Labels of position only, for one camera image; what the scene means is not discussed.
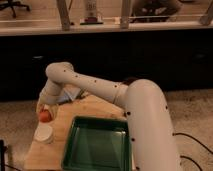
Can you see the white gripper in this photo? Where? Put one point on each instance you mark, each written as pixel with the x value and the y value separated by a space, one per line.
pixel 49 96

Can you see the red apple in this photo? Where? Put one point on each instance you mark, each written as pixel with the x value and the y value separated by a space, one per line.
pixel 44 116

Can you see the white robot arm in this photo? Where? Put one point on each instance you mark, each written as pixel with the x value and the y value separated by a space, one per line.
pixel 143 101

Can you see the white paper cup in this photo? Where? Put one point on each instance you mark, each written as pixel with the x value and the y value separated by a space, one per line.
pixel 43 133

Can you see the blue folded cloth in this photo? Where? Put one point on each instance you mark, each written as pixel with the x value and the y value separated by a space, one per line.
pixel 68 94

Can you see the green square tray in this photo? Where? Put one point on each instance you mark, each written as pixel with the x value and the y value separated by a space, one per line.
pixel 97 144

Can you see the dark red bowl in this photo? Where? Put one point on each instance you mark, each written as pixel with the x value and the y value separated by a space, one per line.
pixel 129 80

